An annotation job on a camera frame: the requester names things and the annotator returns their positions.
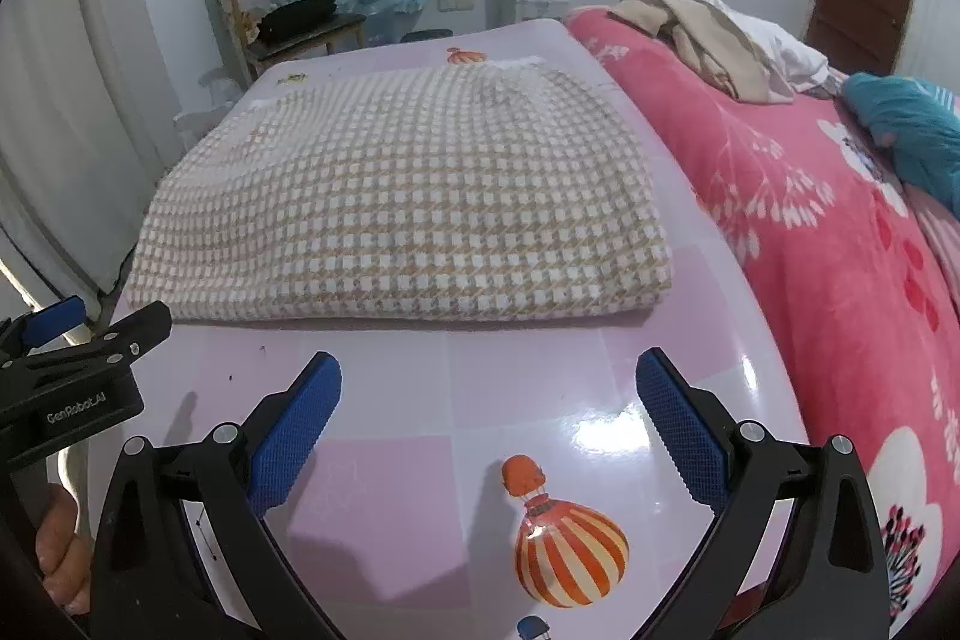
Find pink printed tablecloth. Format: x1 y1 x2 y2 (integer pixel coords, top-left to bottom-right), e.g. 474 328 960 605
86 17 816 640

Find wooden chair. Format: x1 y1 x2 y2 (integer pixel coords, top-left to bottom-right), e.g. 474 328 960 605
217 0 369 83

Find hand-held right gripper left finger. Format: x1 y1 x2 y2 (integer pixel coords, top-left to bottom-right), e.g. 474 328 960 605
88 351 344 640

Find person's left hand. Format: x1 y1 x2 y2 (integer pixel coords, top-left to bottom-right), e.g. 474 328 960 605
33 485 96 612

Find beige clothes pile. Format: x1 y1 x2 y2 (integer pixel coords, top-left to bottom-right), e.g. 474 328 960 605
608 0 796 103

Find pink floral blanket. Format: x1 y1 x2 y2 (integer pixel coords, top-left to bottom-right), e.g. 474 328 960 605
562 5 960 640

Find black cloth item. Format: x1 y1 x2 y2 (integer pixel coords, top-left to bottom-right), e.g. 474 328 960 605
256 0 339 46

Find teal cloth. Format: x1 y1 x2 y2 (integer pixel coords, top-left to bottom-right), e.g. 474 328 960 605
839 71 960 208

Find white curtain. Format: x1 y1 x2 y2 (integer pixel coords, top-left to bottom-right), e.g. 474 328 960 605
0 0 220 315

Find white cloth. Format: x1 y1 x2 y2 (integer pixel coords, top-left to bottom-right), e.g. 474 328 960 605
703 0 830 93

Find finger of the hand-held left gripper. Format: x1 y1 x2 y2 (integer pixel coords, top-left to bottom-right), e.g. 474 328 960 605
0 300 174 374
0 296 86 357

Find beige checked knit sweater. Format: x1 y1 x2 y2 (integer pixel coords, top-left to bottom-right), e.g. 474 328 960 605
123 60 674 323

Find white plastic bags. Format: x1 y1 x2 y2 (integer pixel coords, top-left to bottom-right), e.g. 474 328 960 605
173 69 253 155

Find white water dispenser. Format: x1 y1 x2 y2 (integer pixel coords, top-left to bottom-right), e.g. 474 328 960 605
511 0 569 23

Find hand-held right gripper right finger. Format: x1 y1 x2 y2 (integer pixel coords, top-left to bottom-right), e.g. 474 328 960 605
634 347 891 640

